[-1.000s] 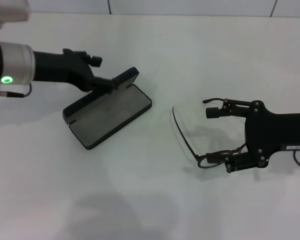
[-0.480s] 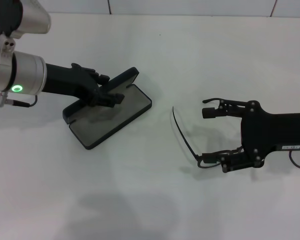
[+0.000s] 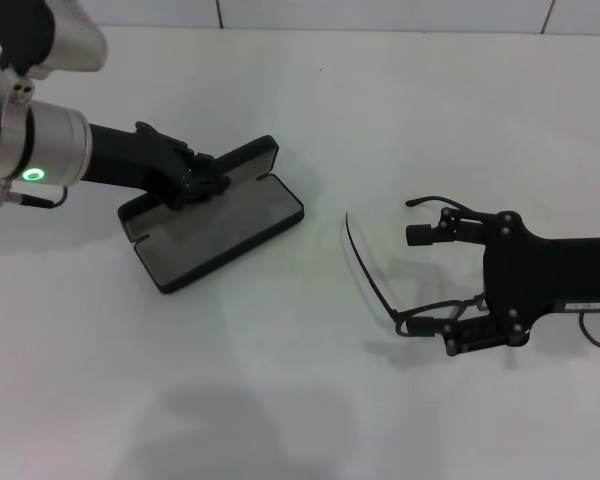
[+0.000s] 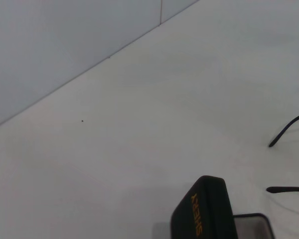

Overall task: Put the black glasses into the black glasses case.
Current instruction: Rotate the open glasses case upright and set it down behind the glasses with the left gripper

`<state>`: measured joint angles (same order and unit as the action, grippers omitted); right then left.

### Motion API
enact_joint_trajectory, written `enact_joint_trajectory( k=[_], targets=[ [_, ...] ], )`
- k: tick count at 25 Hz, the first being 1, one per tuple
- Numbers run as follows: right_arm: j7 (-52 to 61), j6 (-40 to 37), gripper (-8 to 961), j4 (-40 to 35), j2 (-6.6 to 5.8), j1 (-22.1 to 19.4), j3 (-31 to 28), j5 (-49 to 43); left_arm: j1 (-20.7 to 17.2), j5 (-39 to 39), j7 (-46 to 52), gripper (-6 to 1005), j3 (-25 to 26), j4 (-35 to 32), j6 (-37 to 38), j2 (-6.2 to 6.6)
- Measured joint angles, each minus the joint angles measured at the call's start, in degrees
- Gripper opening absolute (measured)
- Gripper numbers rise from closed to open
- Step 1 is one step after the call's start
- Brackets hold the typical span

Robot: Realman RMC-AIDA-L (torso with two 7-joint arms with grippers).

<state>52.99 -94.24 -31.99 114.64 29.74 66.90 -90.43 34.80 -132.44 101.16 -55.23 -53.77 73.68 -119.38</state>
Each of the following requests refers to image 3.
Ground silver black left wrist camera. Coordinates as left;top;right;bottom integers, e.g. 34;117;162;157
0;0;109;80

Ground left arm cable with connector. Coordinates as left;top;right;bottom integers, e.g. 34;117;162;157
0;179;70;209

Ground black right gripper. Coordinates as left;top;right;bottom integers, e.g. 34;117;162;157
405;207;600;356

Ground black glasses case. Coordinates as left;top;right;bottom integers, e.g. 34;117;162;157
117;134;305;295

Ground black thin-framed glasses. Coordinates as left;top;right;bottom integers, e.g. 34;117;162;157
344;195;491;339

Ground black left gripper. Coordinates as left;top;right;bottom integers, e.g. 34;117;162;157
82;121;231;210

